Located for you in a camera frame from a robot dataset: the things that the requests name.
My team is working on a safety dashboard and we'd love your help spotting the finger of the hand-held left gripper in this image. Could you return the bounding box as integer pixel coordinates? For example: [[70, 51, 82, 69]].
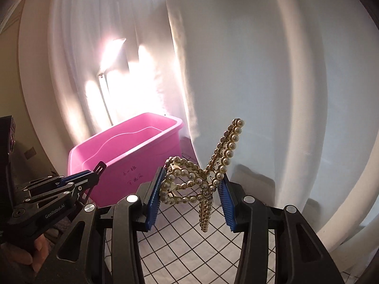
[[18, 170, 98, 197], [15, 174, 99, 210]]

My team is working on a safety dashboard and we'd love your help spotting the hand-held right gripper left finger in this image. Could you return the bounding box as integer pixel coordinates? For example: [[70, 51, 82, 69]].
[[47, 166, 167, 284]]

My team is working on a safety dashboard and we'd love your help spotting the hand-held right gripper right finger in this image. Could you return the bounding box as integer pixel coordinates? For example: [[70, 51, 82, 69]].
[[217, 173, 338, 284]]

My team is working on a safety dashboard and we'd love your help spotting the pink plastic bin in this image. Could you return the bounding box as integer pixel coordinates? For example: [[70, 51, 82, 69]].
[[68, 112, 183, 209]]

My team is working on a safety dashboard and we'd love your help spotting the pearl hair claw clip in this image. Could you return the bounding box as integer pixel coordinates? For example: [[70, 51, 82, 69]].
[[159, 118, 246, 234]]

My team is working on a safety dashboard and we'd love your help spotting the person's left hand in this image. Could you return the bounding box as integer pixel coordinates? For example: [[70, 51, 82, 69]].
[[0, 234, 52, 273]]

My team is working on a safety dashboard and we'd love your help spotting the white checked tablecloth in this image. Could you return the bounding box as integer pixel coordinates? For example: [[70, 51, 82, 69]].
[[101, 152, 368, 284]]

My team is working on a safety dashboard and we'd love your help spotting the white curtain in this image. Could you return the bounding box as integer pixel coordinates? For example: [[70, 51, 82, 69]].
[[18, 0, 379, 249]]

